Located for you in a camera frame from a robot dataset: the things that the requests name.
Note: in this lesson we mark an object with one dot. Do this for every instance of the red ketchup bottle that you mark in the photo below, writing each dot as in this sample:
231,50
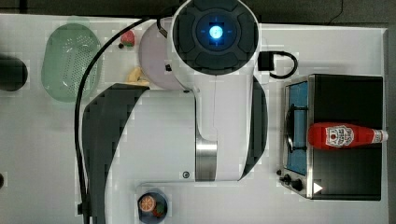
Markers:
336,135

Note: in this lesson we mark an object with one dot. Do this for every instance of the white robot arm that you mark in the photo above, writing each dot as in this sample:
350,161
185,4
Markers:
139,141

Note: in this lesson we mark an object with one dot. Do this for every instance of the black toaster oven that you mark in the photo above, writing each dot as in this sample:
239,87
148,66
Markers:
332,174

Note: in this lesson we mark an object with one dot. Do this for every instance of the yellow toy banana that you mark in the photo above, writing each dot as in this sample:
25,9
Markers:
136,77

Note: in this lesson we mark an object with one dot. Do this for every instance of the lilac round plate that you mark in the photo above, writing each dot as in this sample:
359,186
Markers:
152,54

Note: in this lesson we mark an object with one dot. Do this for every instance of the red toy strawberry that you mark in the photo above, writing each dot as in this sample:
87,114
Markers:
127,40

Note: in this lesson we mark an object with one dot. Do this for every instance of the orange slice toy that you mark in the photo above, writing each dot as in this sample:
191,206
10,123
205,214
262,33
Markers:
147,204

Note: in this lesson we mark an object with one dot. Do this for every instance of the blue cup with fruit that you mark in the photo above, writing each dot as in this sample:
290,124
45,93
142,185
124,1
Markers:
158,215

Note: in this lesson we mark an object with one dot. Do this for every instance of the green perforated colander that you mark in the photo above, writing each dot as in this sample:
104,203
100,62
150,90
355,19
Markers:
69,51

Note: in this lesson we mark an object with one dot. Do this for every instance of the black round pot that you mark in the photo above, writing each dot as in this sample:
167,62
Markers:
13,73

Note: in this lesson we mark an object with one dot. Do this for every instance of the black plug with cable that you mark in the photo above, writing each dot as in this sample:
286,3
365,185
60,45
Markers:
266,62

